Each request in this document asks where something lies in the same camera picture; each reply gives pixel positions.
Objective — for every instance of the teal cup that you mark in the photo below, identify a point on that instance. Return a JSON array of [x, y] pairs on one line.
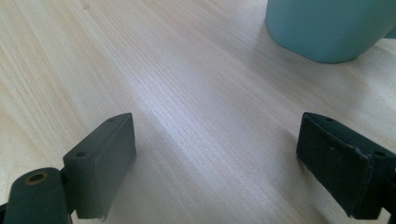
[[327, 28]]

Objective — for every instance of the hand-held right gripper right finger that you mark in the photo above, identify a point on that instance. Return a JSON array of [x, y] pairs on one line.
[[342, 168]]

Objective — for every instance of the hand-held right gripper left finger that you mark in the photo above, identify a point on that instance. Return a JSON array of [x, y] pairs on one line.
[[96, 168]]

